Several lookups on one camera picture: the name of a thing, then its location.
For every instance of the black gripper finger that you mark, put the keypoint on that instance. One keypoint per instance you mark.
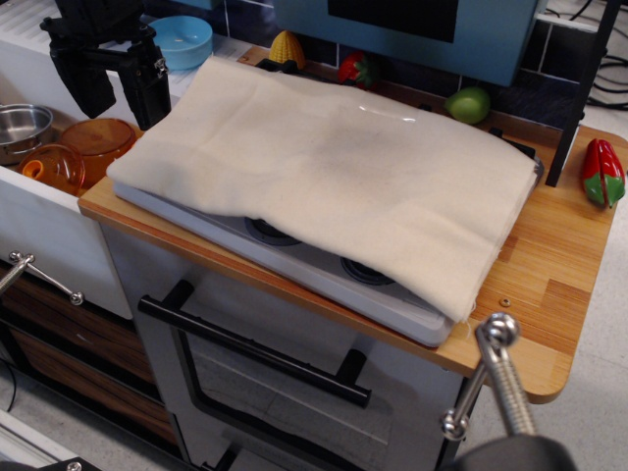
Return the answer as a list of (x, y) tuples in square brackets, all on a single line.
[(89, 85), (144, 77)]

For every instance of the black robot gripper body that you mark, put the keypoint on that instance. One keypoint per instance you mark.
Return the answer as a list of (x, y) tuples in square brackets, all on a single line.
[(89, 24)]

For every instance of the cream cloth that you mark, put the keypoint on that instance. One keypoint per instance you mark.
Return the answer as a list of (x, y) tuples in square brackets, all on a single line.
[(314, 162)]

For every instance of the light blue plastic bowl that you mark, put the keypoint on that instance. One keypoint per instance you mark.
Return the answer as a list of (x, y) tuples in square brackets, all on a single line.
[(185, 41)]

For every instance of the orange transparent bowl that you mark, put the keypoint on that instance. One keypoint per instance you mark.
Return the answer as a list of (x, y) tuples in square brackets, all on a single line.
[(99, 142)]

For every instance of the stainless steel pot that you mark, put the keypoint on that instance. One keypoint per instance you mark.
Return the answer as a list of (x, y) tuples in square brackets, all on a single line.
[(24, 128)]

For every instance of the orange transparent lid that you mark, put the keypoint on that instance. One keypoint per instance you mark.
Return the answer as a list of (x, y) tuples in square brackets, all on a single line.
[(55, 165)]

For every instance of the yellow toy corn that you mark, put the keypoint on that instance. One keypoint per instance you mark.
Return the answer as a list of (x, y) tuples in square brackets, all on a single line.
[(286, 47)]

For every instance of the red toy strawberry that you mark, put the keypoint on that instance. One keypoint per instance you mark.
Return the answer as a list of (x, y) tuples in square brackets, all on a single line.
[(359, 69)]

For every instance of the grey toy stove top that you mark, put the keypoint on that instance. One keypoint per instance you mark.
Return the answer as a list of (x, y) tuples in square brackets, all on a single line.
[(314, 275)]

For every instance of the white toy oven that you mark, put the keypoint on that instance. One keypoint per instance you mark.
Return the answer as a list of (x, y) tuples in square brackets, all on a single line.
[(222, 401)]

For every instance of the blue toy microwave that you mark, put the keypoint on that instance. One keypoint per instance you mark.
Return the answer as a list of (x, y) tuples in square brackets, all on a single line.
[(482, 40)]

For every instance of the red toy pepper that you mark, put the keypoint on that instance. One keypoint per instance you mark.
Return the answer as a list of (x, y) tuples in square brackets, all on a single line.
[(603, 178)]

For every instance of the silver clamp right foreground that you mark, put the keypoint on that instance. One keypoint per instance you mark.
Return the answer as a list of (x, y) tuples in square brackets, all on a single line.
[(523, 448)]

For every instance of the black oven door handle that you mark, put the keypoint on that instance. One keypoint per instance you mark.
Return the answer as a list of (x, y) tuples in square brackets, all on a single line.
[(342, 384)]

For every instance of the black metal post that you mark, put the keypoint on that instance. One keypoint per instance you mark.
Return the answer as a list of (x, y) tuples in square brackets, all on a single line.
[(586, 81)]

